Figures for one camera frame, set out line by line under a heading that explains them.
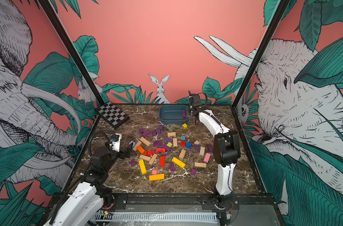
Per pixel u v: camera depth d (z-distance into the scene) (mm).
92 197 550
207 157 903
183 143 954
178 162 884
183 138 1001
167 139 985
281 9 700
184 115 1138
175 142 969
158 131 1027
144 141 982
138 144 954
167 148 951
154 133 1010
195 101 743
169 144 956
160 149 909
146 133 1020
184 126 1041
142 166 859
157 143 956
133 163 867
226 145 537
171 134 1016
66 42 816
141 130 1041
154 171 838
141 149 922
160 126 1074
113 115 1106
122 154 716
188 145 946
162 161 885
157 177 823
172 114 1143
